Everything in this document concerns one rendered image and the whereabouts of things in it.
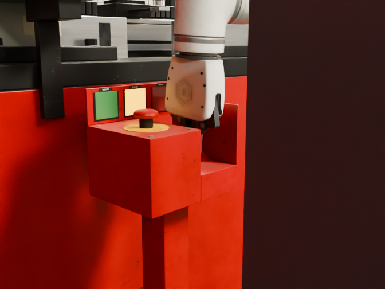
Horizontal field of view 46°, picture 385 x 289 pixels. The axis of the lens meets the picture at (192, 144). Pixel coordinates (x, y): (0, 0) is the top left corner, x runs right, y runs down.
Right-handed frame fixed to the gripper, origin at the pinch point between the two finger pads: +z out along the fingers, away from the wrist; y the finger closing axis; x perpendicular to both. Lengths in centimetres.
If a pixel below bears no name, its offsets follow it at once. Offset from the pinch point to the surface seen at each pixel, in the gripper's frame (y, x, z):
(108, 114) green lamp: -9.4, -11.0, -4.7
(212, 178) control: 6.5, -1.7, 3.9
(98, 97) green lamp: -9.7, -12.8, -7.7
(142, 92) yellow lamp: -9.7, -3.5, -7.9
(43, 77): -23.9, -14.8, -9.3
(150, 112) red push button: 0.3, -10.3, -6.8
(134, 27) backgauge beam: -60, 35, -17
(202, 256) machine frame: -17.5, 25.3, 38.5
